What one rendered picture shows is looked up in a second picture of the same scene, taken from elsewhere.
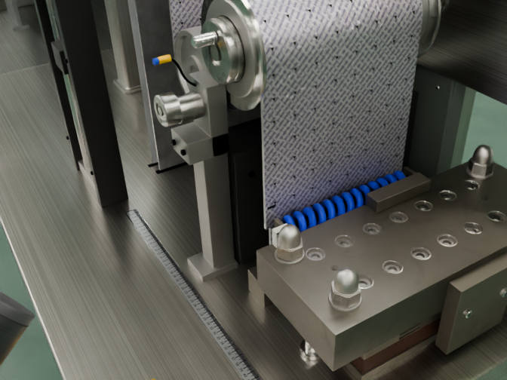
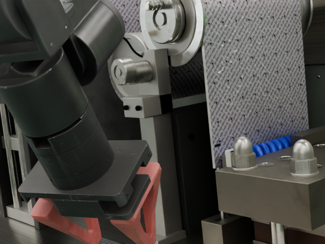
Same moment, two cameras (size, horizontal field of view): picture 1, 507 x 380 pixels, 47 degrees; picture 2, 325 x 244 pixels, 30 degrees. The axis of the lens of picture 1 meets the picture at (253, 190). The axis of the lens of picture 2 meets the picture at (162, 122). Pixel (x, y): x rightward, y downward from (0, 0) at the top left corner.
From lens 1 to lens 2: 44 cm
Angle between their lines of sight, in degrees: 28
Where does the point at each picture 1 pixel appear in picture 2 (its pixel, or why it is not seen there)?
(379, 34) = (274, 8)
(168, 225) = (109, 228)
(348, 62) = (257, 26)
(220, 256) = (170, 223)
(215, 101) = (160, 63)
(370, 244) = not seen: hidden behind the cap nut
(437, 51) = (312, 47)
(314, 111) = (239, 62)
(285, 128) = (220, 71)
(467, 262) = not seen: outside the picture
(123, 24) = not seen: hidden behind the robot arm
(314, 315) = (284, 183)
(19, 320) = (121, 22)
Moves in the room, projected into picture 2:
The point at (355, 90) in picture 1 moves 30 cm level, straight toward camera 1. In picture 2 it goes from (265, 50) to (307, 58)
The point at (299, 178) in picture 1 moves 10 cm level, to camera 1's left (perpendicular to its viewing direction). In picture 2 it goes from (235, 121) to (171, 129)
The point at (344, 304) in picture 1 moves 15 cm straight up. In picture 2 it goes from (306, 169) to (298, 51)
